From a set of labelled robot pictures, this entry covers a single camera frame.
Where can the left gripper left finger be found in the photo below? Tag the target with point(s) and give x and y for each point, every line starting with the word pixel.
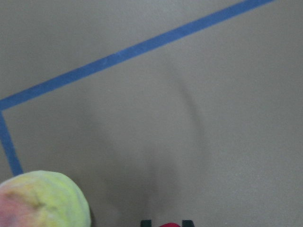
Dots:
pixel 146 223

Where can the peach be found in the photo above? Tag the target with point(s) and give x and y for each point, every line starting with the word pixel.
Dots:
pixel 43 199

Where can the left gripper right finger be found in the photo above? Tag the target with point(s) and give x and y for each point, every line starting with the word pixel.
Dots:
pixel 188 223

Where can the red chili pepper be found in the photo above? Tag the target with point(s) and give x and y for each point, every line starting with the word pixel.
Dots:
pixel 171 224

